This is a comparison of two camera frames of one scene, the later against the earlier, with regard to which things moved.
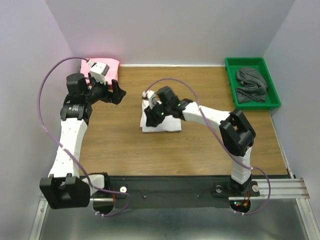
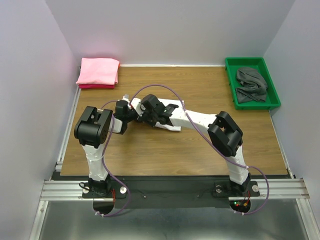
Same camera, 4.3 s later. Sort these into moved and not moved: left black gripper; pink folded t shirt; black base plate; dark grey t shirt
Moved: left black gripper
Not moved: dark grey t shirt; black base plate; pink folded t shirt
